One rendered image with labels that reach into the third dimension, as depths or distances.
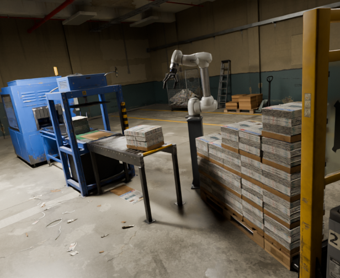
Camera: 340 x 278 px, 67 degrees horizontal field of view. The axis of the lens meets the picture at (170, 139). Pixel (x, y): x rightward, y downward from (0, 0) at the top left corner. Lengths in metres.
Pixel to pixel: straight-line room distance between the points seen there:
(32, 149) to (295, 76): 7.93
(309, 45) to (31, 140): 5.46
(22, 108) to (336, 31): 8.34
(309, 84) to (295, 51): 7.97
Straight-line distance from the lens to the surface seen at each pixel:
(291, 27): 9.61
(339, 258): 1.84
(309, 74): 1.55
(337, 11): 1.67
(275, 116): 2.03
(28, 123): 6.05
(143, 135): 2.88
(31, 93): 6.05
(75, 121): 4.63
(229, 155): 2.60
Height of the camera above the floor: 1.63
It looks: 14 degrees down
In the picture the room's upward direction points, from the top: 7 degrees counter-clockwise
